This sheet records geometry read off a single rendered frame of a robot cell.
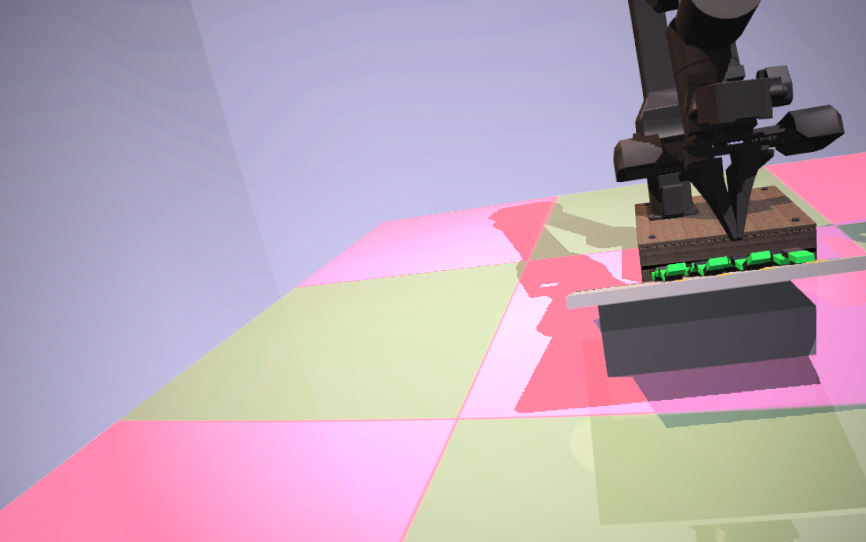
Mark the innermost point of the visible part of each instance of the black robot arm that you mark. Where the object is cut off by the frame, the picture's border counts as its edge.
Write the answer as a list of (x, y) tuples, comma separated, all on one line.
[(701, 30)]

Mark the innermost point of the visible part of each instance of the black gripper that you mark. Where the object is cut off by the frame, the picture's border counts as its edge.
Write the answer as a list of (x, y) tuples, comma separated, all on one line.
[(798, 132)]

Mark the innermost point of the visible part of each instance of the beige switch panel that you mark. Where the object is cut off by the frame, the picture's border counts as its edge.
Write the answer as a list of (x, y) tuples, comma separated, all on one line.
[(734, 310)]

